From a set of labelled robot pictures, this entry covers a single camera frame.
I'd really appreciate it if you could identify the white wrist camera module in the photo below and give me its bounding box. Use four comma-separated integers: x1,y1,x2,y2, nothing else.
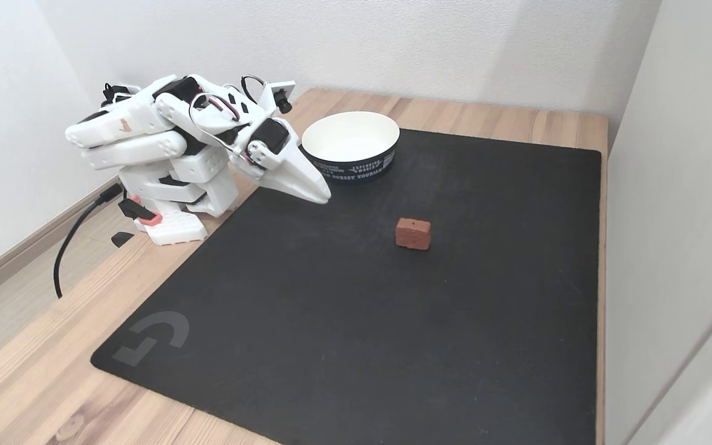
261,80,297,116

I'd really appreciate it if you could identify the black camera cable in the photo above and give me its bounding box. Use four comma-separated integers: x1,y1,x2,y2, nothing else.
241,74,268,103

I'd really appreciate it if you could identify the red white servo wire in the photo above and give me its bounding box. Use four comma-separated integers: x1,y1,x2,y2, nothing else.
188,91,252,163

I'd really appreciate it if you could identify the black power cable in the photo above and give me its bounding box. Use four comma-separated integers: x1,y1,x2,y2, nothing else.
53,184,125,299

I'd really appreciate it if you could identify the black and red clamp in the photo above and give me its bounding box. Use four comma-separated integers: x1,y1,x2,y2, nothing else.
111,193,163,248

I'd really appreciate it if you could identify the red brick toy block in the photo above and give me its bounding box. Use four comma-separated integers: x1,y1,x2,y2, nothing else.
395,217,431,251

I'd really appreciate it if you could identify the white bowl dark blue outside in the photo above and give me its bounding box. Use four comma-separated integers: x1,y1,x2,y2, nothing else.
302,111,401,184

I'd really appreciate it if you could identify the black desk mat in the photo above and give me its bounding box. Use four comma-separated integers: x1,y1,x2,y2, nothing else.
90,129,602,445

